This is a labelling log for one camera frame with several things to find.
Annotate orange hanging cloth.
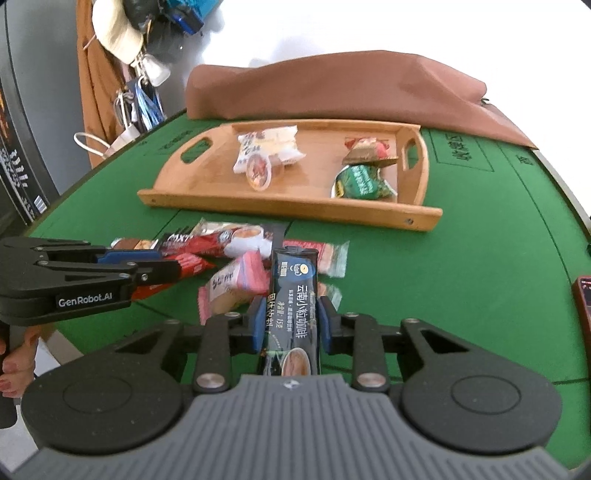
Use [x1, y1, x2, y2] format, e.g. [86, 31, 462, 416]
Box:
[76, 0, 139, 169]

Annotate pink cake packet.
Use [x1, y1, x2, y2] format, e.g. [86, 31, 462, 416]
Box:
[198, 251, 273, 326]

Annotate white pouch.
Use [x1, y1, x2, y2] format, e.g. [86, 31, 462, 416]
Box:
[140, 52, 170, 87]

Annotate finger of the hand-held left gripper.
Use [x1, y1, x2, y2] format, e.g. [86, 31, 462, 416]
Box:
[38, 260, 181, 290]
[28, 239, 163, 265]

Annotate brown cloth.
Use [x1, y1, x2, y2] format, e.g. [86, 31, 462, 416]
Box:
[185, 50, 539, 149]

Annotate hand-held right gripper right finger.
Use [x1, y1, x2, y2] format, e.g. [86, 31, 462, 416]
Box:
[321, 296, 477, 394]

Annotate white cable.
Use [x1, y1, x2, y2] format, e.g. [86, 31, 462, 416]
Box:
[114, 90, 136, 125]

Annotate green pea packet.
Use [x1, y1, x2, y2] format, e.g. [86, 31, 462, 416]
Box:
[331, 164, 398, 200]

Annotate blue lanyards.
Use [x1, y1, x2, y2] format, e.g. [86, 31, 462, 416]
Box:
[134, 78, 164, 132]

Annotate dark blue bag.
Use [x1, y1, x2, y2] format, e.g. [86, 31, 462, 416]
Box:
[124, 0, 222, 63]

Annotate black printed board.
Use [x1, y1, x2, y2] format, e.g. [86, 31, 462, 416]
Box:
[0, 0, 62, 227]

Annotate wooden tray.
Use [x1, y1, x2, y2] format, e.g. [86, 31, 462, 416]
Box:
[137, 119, 444, 233]

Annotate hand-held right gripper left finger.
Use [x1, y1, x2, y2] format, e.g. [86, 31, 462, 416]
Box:
[111, 296, 271, 394]

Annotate beige hat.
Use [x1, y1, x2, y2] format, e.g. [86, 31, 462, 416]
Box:
[91, 0, 145, 64]

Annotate dark coffee stick packet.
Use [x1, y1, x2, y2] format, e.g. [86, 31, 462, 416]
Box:
[257, 248, 322, 378]

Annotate white bag with handle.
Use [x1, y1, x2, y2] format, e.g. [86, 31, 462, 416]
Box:
[74, 122, 139, 158]

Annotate white flower cake packet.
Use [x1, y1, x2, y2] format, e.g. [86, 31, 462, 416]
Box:
[232, 126, 306, 175]

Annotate person's left hand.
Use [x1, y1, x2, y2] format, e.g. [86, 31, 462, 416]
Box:
[0, 324, 43, 398]

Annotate brown red snack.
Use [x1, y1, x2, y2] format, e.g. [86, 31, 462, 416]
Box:
[342, 137, 399, 165]

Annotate red label cracker packet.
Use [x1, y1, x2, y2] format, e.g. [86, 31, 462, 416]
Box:
[281, 239, 350, 278]

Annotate red coffee stick dark end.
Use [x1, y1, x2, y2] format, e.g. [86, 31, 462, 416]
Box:
[159, 225, 274, 259]

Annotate large jelly cup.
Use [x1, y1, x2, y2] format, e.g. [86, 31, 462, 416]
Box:
[246, 154, 274, 191]

